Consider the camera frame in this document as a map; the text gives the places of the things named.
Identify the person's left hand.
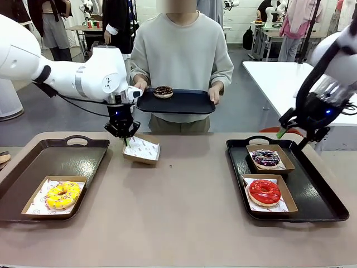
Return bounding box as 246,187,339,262
207,85,224,106

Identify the chocolate sprinkle donut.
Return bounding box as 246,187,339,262
153,85,175,99

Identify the person's left forearm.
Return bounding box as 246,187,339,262
209,54,234,90

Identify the glossy black handled tray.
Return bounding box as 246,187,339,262
225,135,350,223

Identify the yellow sprinkle donut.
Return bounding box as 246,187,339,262
45,181,82,211

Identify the black serving tray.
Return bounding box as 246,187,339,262
135,88,217,116

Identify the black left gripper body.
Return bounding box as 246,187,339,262
107,102,134,132

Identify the brown wooden background table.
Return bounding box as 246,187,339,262
65,24,105,64

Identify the grey background workbench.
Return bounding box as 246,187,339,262
250,20,332,63

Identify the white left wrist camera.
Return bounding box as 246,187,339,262
126,85,144,99

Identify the person in grey cardigan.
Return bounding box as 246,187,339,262
197,0,225,28

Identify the kraft paper food box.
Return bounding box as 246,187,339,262
122,133,161,166
21,175,88,219
240,173,299,214
245,144,296,175

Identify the large white table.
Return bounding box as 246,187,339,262
242,60,357,127

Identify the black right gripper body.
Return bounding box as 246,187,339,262
296,91,347,128

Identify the brown topped beige donut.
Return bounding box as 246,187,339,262
0,150,12,170

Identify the person in beige sweater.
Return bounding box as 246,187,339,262
129,9,234,134

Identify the dark brown handled tray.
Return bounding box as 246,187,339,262
0,135,111,223

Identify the black vertical pole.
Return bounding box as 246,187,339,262
296,0,320,65

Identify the purple glazed sprinkle donut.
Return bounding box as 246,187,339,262
251,149,281,170

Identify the white printed paper liner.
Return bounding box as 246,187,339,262
250,149,287,171
242,176,290,212
123,138,161,162
31,178,86,216

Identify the black backpack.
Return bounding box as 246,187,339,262
242,26,255,52

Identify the mannequin in pink shirt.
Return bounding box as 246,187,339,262
278,0,326,63

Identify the red glazed donut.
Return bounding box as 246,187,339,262
248,179,282,208

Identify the black right arm cable sleeve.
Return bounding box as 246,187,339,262
292,26,357,113

